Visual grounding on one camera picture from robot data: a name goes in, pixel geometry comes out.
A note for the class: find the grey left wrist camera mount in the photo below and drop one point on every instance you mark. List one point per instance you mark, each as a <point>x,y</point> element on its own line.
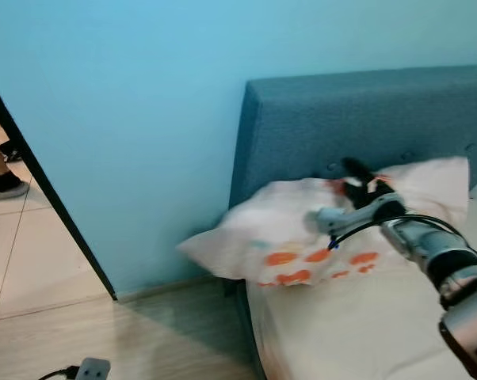
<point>93,370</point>

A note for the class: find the white skirting board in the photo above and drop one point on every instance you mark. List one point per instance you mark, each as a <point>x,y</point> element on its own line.
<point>175,289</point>

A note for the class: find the black door frame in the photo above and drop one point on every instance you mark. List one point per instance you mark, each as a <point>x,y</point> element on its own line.
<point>48,190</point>

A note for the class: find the mattress with cream sheet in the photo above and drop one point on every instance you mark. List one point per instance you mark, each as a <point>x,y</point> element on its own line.
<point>341,332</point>

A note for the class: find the blue-grey upholstered headboard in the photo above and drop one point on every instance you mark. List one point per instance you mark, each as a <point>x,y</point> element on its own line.
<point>318,119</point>

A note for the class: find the pink pillow with coloured dots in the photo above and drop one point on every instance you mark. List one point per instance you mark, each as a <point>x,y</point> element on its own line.
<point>246,229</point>

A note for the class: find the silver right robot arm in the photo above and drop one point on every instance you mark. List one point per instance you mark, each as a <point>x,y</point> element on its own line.
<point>429,245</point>

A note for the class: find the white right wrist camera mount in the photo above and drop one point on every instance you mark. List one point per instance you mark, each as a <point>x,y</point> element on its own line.
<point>326,219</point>

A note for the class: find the white slipper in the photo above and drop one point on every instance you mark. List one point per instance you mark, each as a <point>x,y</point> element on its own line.
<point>5,193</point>

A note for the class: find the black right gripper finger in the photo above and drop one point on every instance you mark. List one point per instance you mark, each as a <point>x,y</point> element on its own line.
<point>356,169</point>

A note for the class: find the dark teal bed base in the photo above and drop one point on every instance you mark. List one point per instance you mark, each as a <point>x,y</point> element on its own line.
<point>242,317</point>

